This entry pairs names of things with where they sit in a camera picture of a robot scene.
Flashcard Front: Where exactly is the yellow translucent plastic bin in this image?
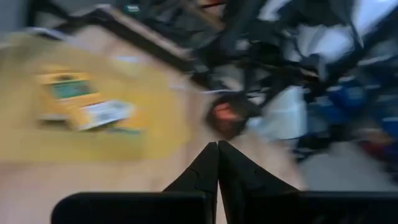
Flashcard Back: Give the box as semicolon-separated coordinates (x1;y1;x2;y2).
0;30;193;162

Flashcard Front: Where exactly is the orange eraser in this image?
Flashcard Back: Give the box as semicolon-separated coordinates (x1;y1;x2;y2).
213;104;242;125

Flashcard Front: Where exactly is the white cylindrical lamp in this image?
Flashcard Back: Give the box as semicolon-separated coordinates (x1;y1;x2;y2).
248;86;308;141

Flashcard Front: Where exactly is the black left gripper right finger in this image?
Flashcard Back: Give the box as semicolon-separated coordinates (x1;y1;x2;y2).
218;139;300;194

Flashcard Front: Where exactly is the black mesh basket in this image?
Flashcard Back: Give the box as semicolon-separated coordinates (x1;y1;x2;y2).
205;93;264;141

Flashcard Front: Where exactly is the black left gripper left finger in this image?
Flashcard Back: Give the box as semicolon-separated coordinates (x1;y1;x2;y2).
162;141;220;194

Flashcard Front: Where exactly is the yellow blister pack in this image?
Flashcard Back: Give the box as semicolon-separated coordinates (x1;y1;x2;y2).
35;71;135;131

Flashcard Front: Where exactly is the black aluminium table frame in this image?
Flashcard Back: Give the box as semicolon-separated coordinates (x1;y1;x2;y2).
26;4;203;74

